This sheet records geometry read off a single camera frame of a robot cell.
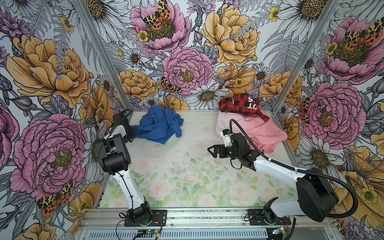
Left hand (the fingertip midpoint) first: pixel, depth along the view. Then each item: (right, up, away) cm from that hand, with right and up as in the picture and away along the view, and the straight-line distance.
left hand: (132, 137), depth 102 cm
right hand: (+53, -7, -17) cm, 56 cm away
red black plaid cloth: (+74, +22, -2) cm, 77 cm away
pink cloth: (+86, +2, -4) cm, 86 cm away
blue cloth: (+16, +9, +3) cm, 19 cm away
